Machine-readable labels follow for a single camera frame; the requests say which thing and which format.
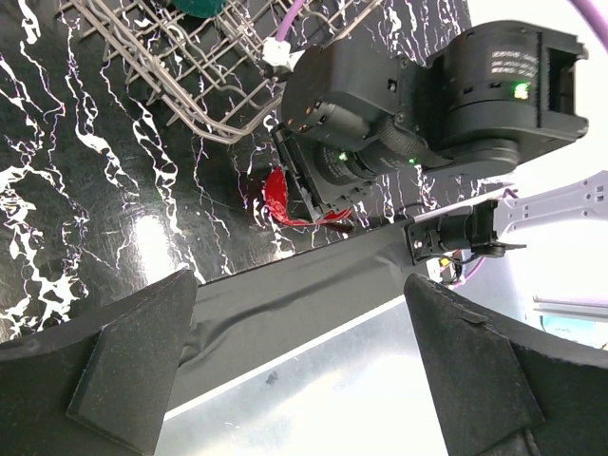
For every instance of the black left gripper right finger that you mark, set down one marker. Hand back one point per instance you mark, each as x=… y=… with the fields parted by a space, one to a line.
x=502 y=387

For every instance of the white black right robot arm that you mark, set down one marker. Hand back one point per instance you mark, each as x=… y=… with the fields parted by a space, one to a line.
x=498 y=95

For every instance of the dark green mug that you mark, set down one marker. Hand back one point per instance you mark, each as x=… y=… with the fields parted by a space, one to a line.
x=199 y=8

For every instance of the red mug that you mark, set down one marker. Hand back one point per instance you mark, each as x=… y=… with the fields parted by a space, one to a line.
x=276 y=197

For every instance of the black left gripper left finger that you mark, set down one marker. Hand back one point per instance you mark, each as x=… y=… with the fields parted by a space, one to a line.
x=100 y=383

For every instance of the grey wire dish rack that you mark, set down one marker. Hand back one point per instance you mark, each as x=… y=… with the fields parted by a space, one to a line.
x=214 y=73

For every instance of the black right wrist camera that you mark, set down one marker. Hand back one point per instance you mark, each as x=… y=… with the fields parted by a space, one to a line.
x=339 y=94

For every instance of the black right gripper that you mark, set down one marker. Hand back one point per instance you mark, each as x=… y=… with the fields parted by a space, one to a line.
x=321 y=178

